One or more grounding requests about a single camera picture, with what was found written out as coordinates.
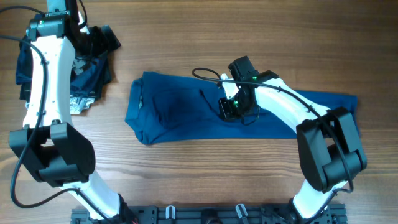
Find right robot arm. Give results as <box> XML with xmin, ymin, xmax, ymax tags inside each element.
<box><xmin>219</xmin><ymin>56</ymin><xmax>368</xmax><ymax>223</ymax></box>

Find left white clip on rail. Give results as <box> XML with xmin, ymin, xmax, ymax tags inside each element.
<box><xmin>165</xmin><ymin>205</ymin><xmax>176</xmax><ymax>220</ymax></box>

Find black folded garment underneath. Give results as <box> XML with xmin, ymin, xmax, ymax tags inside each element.
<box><xmin>16</xmin><ymin>25</ymin><xmax>121</xmax><ymax>106</ymax></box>

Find right white clip on rail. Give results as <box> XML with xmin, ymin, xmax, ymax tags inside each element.
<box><xmin>235</xmin><ymin>203</ymin><xmax>249</xmax><ymax>224</ymax></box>

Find light blue folded jeans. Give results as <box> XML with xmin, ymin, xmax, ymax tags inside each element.
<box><xmin>24</xmin><ymin>95</ymin><xmax>95</xmax><ymax>115</ymax></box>

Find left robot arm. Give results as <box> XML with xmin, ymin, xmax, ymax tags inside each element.
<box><xmin>9</xmin><ymin>1</ymin><xmax>138</xmax><ymax>223</ymax></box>

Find blue polo shirt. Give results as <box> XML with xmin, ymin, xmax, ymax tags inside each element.
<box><xmin>125</xmin><ymin>72</ymin><xmax>359</xmax><ymax>145</ymax></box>

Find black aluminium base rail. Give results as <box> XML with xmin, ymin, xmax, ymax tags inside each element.
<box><xmin>70</xmin><ymin>203</ymin><xmax>348</xmax><ymax>224</ymax></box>

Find white clip on rail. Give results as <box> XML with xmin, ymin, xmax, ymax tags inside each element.
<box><xmin>235</xmin><ymin>203</ymin><xmax>249</xmax><ymax>224</ymax></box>
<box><xmin>165</xmin><ymin>205</ymin><xmax>176</xmax><ymax>220</ymax></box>

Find navy folded garment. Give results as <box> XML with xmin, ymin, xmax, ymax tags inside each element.
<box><xmin>16</xmin><ymin>43</ymin><xmax>112</xmax><ymax>102</ymax></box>

